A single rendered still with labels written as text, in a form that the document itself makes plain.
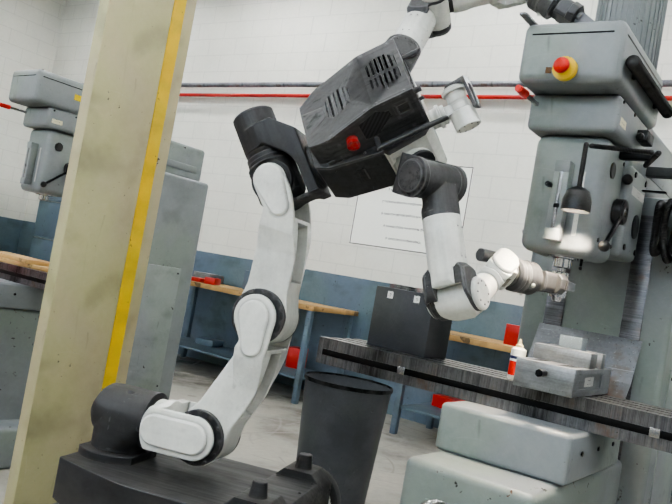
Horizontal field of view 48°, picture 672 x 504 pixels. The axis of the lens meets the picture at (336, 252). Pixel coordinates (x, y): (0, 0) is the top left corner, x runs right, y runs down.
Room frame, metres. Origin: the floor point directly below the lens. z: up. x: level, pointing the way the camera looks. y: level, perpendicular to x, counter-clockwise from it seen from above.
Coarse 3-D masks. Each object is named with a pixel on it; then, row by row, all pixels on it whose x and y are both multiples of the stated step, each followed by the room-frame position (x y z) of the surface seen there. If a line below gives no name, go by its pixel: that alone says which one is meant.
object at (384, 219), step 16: (384, 192) 7.32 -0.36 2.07; (368, 208) 7.41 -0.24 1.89; (384, 208) 7.31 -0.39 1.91; (400, 208) 7.21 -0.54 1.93; (416, 208) 7.11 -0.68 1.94; (464, 208) 6.83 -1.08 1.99; (352, 224) 7.50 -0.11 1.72; (368, 224) 7.39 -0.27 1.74; (384, 224) 7.29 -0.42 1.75; (400, 224) 7.19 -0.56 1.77; (416, 224) 7.09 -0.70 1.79; (352, 240) 7.48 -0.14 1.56; (368, 240) 7.37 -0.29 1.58; (384, 240) 7.27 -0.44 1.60; (400, 240) 7.17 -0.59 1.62; (416, 240) 7.07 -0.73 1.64
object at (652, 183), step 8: (656, 136) 2.28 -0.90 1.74; (656, 144) 2.29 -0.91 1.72; (664, 144) 2.39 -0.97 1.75; (664, 152) 2.39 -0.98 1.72; (656, 160) 2.32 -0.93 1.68; (664, 160) 2.41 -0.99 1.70; (640, 168) 2.17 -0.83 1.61; (648, 184) 2.27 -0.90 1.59; (656, 184) 2.35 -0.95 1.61; (664, 184) 2.44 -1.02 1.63
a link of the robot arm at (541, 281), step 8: (536, 264) 1.98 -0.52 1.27; (536, 272) 1.95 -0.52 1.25; (544, 272) 1.98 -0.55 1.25; (552, 272) 2.01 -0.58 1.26; (536, 280) 1.95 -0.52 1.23; (544, 280) 1.98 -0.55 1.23; (552, 280) 1.98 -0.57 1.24; (560, 280) 1.98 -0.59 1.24; (528, 288) 1.95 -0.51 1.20; (536, 288) 1.96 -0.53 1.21; (544, 288) 1.97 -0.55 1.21; (552, 288) 1.98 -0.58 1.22; (560, 288) 1.98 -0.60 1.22
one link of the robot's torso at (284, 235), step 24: (264, 168) 1.91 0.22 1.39; (264, 192) 1.91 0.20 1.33; (288, 192) 1.90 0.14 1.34; (264, 216) 1.91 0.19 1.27; (288, 216) 1.89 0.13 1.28; (264, 240) 1.93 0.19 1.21; (288, 240) 1.90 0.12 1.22; (264, 264) 1.93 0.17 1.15; (288, 264) 1.92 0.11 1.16; (264, 288) 1.93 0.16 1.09; (288, 288) 1.92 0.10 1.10; (288, 312) 1.93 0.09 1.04; (288, 336) 2.00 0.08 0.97
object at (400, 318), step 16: (384, 288) 2.35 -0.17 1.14; (400, 288) 2.33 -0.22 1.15; (416, 288) 2.29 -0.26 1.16; (384, 304) 2.34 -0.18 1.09; (400, 304) 2.30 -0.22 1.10; (416, 304) 2.26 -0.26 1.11; (384, 320) 2.33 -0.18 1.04; (400, 320) 2.29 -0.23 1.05; (416, 320) 2.25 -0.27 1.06; (432, 320) 2.23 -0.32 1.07; (448, 320) 2.29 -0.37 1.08; (368, 336) 2.37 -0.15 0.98; (384, 336) 2.32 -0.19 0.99; (400, 336) 2.28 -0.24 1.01; (416, 336) 2.25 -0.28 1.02; (432, 336) 2.24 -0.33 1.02; (448, 336) 2.31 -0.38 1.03; (416, 352) 2.24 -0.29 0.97; (432, 352) 2.25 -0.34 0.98
